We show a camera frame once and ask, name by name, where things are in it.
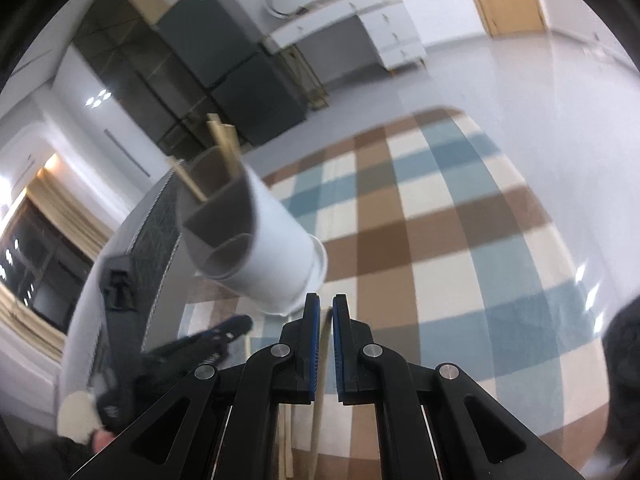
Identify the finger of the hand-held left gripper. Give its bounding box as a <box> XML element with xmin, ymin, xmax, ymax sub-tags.
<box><xmin>100</xmin><ymin>254</ymin><xmax>143</xmax><ymax>361</ymax></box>
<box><xmin>142</xmin><ymin>314</ymin><xmax>253</xmax><ymax>368</ymax></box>

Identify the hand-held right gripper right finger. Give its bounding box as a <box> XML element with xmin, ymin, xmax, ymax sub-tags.
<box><xmin>332</xmin><ymin>294</ymin><xmax>586</xmax><ymax>480</ymax></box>

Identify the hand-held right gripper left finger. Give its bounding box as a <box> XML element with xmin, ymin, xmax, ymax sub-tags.
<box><xmin>65</xmin><ymin>292</ymin><xmax>321</xmax><ymax>480</ymax></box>

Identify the long bamboo chopstick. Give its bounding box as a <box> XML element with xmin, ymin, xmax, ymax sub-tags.
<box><xmin>307</xmin><ymin>307</ymin><xmax>335</xmax><ymax>480</ymax></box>

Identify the white divided utensil holder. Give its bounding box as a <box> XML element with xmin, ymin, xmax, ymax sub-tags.
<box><xmin>176</xmin><ymin>147</ymin><xmax>328</xmax><ymax>317</ymax></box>

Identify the person's left forearm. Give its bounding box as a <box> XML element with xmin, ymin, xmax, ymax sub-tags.
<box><xmin>30</xmin><ymin>392</ymin><xmax>103</xmax><ymax>480</ymax></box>

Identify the person's left hand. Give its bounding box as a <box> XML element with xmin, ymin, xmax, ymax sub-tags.
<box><xmin>92</xmin><ymin>430</ymin><xmax>116</xmax><ymax>456</ymax></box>

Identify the grey quilted mattress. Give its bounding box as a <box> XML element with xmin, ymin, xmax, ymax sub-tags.
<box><xmin>127</xmin><ymin>175</ymin><xmax>183</xmax><ymax>351</ymax></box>

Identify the dark window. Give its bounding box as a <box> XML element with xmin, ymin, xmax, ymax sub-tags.
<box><xmin>0</xmin><ymin>195</ymin><xmax>96</xmax><ymax>336</ymax></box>

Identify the beige curtain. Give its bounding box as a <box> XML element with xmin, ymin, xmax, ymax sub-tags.
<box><xmin>25</xmin><ymin>160</ymin><xmax>116</xmax><ymax>256</ymax></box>

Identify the checkered blue brown rug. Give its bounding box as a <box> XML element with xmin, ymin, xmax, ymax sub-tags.
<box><xmin>182</xmin><ymin>105</ymin><xmax>616</xmax><ymax>461</ymax></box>

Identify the dark glass cabinet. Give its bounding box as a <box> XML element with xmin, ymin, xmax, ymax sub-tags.
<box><xmin>70</xmin><ymin>0</ymin><xmax>211</xmax><ymax>158</ymax></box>

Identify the gold metal rack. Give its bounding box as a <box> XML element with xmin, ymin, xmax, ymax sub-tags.
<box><xmin>282</xmin><ymin>45</ymin><xmax>328</xmax><ymax>111</ymax></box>

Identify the dark grey fridge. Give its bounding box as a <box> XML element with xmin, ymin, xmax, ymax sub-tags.
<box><xmin>155</xmin><ymin>0</ymin><xmax>307</xmax><ymax>148</ymax></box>

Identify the dark cloth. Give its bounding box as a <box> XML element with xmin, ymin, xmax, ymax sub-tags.
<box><xmin>602</xmin><ymin>295</ymin><xmax>640</xmax><ymax>461</ymax></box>

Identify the white vanity desk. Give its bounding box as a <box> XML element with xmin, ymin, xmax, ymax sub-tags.
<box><xmin>260</xmin><ymin>0</ymin><xmax>427</xmax><ymax>78</ymax></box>

